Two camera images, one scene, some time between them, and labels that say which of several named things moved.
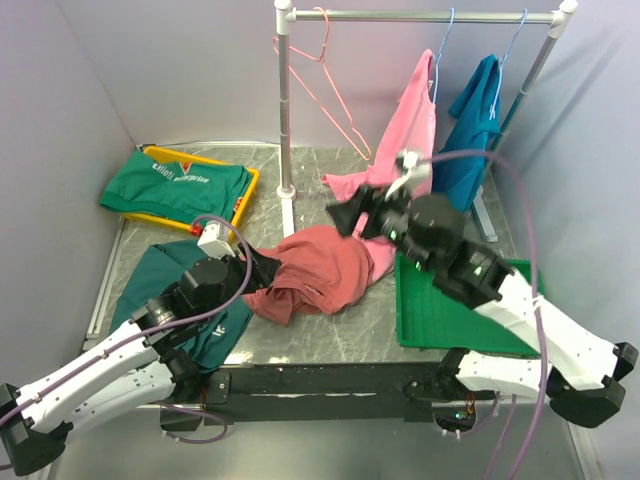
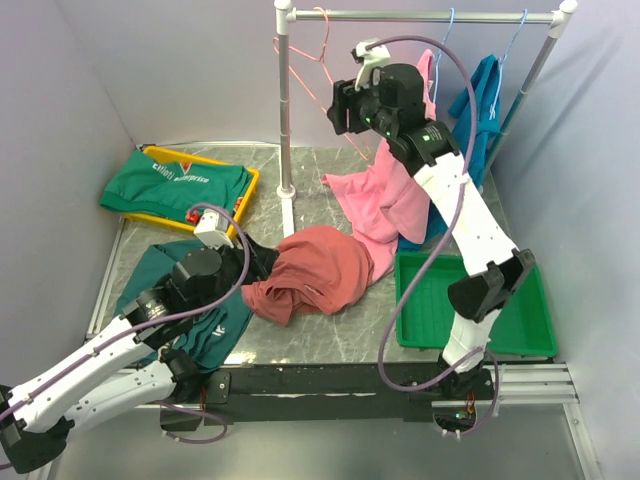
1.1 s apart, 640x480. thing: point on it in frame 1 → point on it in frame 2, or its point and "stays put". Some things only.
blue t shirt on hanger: x=475 y=112 stays put
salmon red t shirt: x=322 y=270 stays put
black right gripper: x=370 y=199 → x=345 y=97
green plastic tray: x=431 y=317 stays put
